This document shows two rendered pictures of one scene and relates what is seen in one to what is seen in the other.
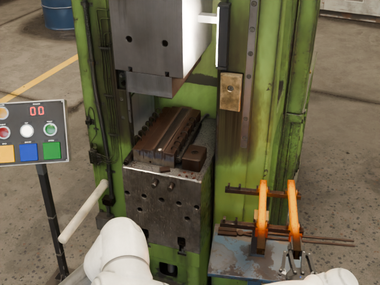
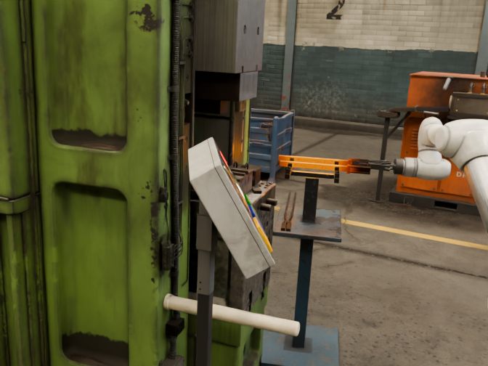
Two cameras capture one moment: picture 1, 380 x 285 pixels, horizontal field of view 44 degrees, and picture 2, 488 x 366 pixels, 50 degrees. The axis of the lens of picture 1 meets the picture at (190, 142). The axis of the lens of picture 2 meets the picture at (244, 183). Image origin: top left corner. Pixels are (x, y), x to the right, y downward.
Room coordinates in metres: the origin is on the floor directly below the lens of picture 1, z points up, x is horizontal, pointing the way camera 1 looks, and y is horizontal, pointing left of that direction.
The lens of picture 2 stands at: (1.74, 2.02, 1.46)
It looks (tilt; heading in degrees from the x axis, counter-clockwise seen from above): 15 degrees down; 270
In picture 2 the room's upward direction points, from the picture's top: 3 degrees clockwise
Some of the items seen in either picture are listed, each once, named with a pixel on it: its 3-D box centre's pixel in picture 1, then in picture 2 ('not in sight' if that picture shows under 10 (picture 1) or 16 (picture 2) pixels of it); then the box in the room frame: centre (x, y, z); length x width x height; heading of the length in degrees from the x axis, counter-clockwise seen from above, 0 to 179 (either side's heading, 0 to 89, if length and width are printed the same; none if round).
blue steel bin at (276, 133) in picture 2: not in sight; (237, 139); (1.85, -4.01, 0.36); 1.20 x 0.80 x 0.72; 161
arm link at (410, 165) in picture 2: not in sight; (408, 167); (0.98, -0.35, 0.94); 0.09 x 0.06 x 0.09; 82
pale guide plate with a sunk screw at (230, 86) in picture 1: (230, 91); (242, 90); (1.77, -0.17, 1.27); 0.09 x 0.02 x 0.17; 72
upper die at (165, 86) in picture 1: (166, 65); (194, 81); (1.94, 0.10, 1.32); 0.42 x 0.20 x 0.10; 162
